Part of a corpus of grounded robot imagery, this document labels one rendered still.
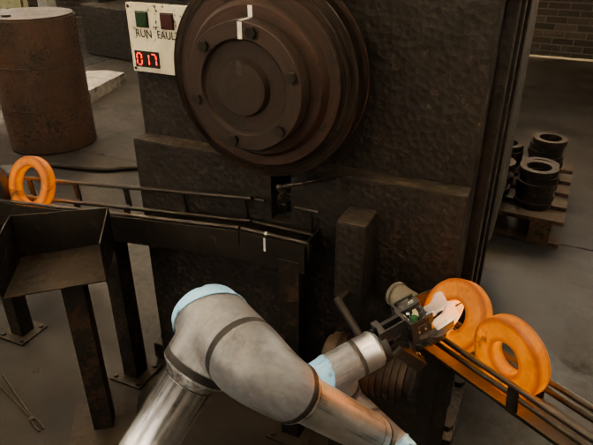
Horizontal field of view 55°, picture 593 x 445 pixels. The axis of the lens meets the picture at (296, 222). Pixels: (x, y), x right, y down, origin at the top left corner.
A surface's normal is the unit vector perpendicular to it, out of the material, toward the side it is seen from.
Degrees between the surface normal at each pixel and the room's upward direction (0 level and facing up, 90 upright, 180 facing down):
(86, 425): 0
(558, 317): 0
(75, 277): 5
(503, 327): 90
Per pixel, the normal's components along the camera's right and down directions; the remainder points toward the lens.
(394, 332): 0.44, 0.46
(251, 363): 0.04, -0.25
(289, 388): 0.49, -0.06
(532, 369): -0.88, 0.23
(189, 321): -0.65, -0.37
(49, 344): 0.00, -0.88
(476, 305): -0.78, -0.22
